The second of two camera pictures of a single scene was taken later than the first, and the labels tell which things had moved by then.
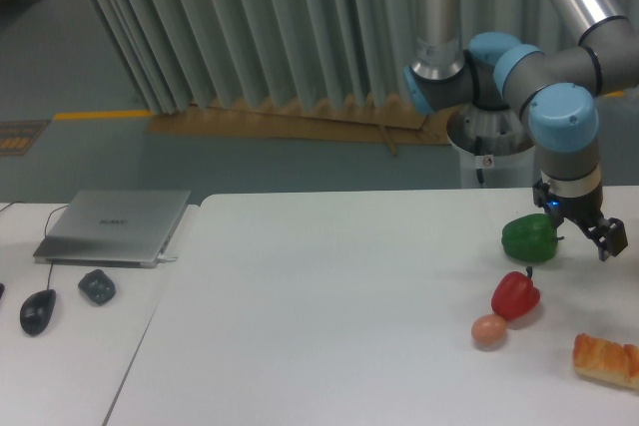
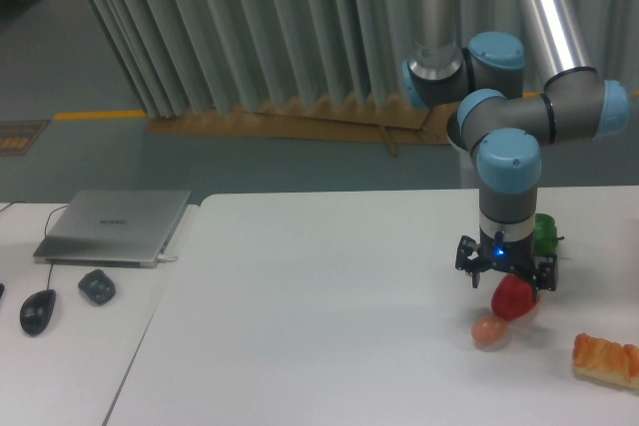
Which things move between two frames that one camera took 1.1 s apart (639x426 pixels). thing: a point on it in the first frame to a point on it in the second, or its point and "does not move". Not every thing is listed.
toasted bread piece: [606, 359] does not move
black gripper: [609, 235] to [510, 255]
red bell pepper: [515, 295] does not move
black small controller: [97, 286] does not move
